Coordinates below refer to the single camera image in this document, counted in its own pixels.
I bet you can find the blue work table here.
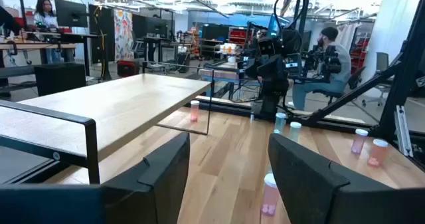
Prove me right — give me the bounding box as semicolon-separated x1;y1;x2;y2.
198;62;264;102

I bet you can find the red storage rack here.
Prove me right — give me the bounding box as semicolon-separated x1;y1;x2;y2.
350;31;371;74
228;27;248;47

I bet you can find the pink medicine bottle white cap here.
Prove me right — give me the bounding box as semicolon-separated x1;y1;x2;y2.
351;128;369;156
260;173;280;217

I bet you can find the floral patterned cloth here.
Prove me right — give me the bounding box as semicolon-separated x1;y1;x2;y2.
114;9;135;62

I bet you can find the wooden office desk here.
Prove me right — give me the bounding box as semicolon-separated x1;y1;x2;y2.
0;31;100;78

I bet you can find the black computer monitor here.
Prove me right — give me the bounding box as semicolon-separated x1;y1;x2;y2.
131;13;169;41
54;0;89;28

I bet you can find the teal medicine bottle white cap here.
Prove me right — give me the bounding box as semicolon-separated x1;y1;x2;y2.
274;112;288;135
288;121;303;143

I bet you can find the red bag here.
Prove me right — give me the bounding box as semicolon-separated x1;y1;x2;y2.
116;60;138;78

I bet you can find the silver aluminium bracket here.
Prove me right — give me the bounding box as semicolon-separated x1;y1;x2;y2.
394;104;414;158

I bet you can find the person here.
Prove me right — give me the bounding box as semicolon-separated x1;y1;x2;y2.
292;26;353;111
33;0;64;64

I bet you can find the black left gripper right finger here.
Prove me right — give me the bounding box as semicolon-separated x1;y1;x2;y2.
268;132;425;224

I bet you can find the red medicine bottle white cap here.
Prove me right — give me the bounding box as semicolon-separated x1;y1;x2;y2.
190;100;201;123
367;138;389;168

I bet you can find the wooden shelf black metal frame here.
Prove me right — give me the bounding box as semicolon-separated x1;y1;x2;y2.
0;60;216;185

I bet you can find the tall black panel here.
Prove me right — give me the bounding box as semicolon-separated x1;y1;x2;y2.
88;3;116;82

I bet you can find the black office chair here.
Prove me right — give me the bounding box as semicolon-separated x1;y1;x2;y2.
311;66;367;106

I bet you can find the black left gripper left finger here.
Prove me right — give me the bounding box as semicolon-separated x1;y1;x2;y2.
0;132;191;224

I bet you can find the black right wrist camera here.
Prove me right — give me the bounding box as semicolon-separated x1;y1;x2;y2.
257;37;284;56

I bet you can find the grey office chair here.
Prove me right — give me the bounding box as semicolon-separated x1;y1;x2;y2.
361;51;392;108

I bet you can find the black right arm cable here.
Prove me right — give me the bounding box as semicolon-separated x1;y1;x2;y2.
272;0;307;32

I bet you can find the black cabinet box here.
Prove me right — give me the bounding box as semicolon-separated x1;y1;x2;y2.
34;62;88;97

